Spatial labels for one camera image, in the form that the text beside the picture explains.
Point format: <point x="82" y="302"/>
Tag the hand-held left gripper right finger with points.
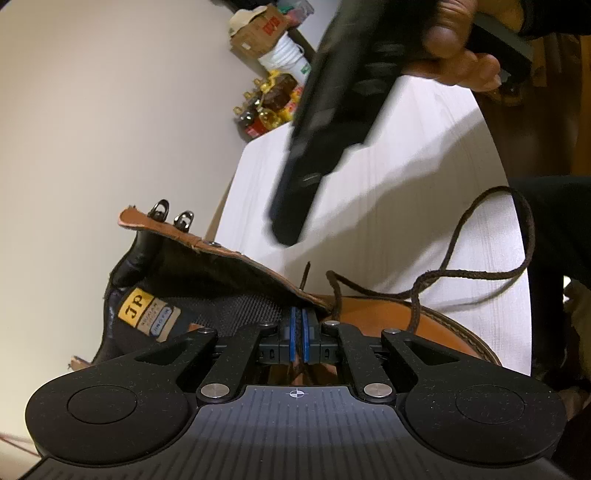
<point x="306" y="344"/>

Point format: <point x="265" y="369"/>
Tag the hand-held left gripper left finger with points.
<point x="294" y="341"/>

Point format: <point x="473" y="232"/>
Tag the brown leather boot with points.
<point x="221" y="286"/>

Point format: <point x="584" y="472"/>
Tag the dark brown shoelace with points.
<point x="417" y="304"/>

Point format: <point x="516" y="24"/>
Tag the person's right hand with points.
<point x="445" y="41"/>

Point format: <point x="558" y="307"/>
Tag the white plastic bucket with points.
<point x="286" y="60"/>

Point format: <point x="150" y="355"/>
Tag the group of cooking oil bottles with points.
<point x="263" y="115"/>

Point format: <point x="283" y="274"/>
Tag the colourful clothes pile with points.
<point x="295" y="10"/>

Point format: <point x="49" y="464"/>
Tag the cardboard box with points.
<point x="261" y="34"/>

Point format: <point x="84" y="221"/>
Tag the beige hat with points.
<point x="244" y="21"/>

